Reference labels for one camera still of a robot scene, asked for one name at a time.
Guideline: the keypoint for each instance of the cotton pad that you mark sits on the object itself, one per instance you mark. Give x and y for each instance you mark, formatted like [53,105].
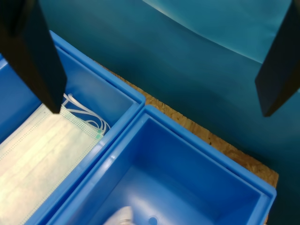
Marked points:
[122,216]

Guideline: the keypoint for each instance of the blue plastic bin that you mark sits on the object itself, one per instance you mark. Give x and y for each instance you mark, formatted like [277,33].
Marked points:
[175,175]
[93,93]

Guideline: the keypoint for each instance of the white surgical face mask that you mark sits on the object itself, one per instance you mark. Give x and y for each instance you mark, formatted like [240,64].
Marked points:
[47,152]

